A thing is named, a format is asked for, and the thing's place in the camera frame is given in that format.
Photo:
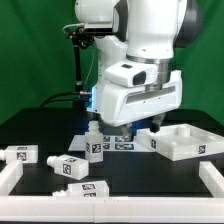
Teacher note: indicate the white sheet with markers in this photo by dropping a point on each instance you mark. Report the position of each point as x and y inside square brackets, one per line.
[110, 143]

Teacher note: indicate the black camera on stand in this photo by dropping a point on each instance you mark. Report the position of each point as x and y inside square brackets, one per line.
[82, 38]

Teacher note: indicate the white U-shaped fence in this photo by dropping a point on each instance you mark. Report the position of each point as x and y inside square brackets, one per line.
[103, 210]

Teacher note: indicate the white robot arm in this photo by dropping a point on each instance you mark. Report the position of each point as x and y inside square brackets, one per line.
[136, 40]

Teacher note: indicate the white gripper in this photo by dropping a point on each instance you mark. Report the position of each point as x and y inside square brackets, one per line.
[120, 105]

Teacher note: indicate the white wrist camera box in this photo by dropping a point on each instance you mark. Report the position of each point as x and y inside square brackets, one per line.
[131, 74]

